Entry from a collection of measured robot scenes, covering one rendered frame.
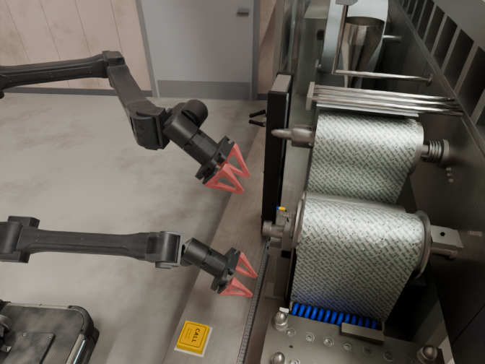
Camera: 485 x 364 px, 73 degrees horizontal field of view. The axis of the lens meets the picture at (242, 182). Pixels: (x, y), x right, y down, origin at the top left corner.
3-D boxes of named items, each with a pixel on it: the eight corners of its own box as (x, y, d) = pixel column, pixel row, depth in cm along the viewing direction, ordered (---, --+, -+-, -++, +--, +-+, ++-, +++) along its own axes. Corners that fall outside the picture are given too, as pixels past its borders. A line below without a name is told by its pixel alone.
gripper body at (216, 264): (216, 292, 82) (190, 278, 81) (226, 261, 90) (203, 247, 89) (228, 282, 78) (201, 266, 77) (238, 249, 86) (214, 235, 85)
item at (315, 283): (289, 300, 86) (297, 256, 74) (384, 321, 82) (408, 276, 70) (289, 302, 86) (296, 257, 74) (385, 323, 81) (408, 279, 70)
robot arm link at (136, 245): (-13, 259, 77) (2, 214, 80) (4, 263, 82) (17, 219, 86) (170, 271, 75) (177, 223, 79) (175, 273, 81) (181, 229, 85)
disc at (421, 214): (400, 242, 82) (420, 196, 73) (402, 243, 82) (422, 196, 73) (409, 292, 70) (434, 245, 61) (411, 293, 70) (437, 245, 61)
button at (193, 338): (186, 323, 94) (185, 319, 92) (210, 329, 92) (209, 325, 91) (177, 348, 88) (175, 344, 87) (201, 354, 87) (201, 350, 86)
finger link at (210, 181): (229, 206, 71) (195, 179, 68) (237, 186, 76) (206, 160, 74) (250, 191, 67) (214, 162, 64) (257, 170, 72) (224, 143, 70)
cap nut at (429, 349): (415, 347, 76) (422, 338, 73) (432, 351, 75) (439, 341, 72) (418, 363, 73) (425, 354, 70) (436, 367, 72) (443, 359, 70)
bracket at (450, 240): (426, 229, 71) (429, 222, 70) (455, 234, 70) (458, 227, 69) (430, 246, 68) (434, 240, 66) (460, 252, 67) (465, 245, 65)
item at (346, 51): (317, 159, 157) (338, 32, 121) (347, 163, 155) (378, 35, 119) (315, 177, 147) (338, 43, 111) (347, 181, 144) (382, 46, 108)
